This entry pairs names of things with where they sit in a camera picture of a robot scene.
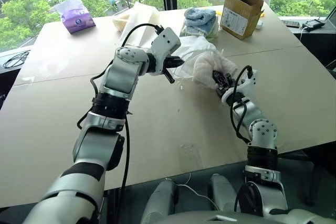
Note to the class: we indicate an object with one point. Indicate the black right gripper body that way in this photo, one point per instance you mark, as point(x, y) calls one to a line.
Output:
point(224, 83)

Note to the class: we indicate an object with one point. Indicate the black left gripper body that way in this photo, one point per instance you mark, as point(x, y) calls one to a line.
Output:
point(170, 62)

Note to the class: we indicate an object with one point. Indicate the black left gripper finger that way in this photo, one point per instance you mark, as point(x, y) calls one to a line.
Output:
point(170, 76)
point(180, 61)

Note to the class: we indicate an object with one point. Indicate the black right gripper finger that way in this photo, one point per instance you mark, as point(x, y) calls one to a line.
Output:
point(215, 74)

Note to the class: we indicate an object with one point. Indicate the white towel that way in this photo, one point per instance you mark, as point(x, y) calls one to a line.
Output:
point(207, 64)

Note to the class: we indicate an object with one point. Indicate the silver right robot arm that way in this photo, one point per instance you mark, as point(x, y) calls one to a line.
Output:
point(262, 129)

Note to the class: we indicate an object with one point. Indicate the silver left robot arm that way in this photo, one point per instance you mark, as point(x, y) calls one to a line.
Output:
point(120, 74)

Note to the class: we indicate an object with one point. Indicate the blue towel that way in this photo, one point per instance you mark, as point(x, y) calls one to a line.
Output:
point(200, 16)

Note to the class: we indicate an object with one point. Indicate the stack of white bags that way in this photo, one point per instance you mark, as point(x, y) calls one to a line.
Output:
point(143, 16)

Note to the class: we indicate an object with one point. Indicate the brown cardboard box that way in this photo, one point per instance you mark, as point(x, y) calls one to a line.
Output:
point(239, 19)

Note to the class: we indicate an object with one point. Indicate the small yellow object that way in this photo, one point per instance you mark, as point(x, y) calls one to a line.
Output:
point(218, 12)

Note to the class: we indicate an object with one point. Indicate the small white object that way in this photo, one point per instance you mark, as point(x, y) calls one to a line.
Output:
point(259, 24)

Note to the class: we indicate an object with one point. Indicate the black phone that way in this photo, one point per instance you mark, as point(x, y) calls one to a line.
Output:
point(291, 23)

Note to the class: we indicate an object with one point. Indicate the purple tissue pack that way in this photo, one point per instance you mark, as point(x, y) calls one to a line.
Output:
point(77, 20)

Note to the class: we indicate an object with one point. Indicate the black charger device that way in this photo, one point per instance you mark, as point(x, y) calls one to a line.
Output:
point(313, 24)

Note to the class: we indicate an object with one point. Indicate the grey rounded robot leg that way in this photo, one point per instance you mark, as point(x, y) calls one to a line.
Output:
point(221, 192)
point(160, 200)

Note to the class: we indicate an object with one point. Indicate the grey robot torso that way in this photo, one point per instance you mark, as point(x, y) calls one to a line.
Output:
point(215, 218)

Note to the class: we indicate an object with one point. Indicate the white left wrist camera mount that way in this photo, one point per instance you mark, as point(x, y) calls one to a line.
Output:
point(165, 43)

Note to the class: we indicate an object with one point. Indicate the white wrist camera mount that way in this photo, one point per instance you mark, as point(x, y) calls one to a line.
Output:
point(249, 81)
point(165, 43)

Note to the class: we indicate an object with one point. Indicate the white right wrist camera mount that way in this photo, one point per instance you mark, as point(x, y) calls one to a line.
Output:
point(249, 81)

